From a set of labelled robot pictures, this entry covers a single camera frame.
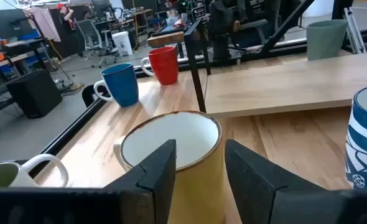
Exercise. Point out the silver aluminium profile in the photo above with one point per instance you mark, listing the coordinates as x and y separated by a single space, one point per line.
356 31

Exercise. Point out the dark monitor screen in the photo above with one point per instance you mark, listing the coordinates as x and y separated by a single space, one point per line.
6 23

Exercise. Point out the sage green mug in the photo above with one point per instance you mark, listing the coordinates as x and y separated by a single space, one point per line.
325 40

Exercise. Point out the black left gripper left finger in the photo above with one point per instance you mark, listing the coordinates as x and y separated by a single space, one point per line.
152 180

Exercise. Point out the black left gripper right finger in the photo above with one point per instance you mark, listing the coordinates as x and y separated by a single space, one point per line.
252 183

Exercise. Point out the wooden shelf black legs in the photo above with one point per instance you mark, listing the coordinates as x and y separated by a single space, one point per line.
280 87

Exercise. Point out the black speaker box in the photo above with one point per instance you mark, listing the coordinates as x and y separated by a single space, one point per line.
34 93

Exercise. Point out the grey office chair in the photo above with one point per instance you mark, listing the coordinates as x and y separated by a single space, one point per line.
91 35

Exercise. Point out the black table frame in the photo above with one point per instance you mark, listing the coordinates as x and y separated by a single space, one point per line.
70 133

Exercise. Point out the yellow mug white inside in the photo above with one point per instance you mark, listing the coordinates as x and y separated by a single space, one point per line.
199 193

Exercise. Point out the wooden workbench top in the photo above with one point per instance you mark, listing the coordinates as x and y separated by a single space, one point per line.
165 39

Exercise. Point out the person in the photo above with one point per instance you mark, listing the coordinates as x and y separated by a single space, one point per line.
70 31

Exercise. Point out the blue white floral mug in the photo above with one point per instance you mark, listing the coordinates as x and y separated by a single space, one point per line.
364 146

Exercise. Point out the black table clamp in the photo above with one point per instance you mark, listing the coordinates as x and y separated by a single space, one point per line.
87 93

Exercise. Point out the white bucket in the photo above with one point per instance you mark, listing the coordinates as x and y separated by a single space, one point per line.
122 43

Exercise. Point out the hanging white cloth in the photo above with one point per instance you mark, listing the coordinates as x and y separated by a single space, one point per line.
45 21

